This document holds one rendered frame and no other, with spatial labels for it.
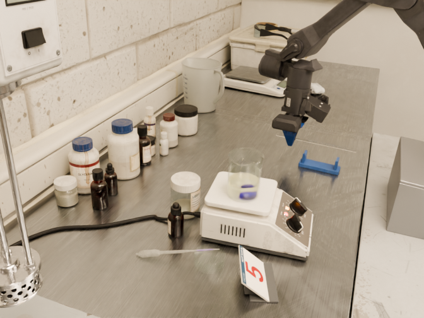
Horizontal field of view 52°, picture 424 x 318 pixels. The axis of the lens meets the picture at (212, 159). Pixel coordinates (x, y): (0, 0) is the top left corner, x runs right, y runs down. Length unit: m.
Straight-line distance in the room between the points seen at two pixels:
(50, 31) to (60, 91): 0.64
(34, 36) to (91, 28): 0.74
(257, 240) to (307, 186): 0.29
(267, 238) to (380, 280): 0.20
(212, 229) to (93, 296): 0.23
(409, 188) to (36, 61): 0.70
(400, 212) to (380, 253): 0.10
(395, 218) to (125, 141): 0.58
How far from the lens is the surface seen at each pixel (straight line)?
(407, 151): 1.00
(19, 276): 0.53
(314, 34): 1.00
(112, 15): 1.19
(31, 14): 0.38
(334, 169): 1.11
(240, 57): 1.85
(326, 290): 0.77
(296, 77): 1.03
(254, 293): 0.73
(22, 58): 0.38
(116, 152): 0.99
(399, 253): 0.90
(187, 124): 1.22
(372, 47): 2.15
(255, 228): 0.78
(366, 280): 0.81
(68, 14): 1.04
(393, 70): 2.17
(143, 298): 0.72
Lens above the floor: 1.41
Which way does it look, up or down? 27 degrees down
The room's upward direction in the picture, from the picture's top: 3 degrees clockwise
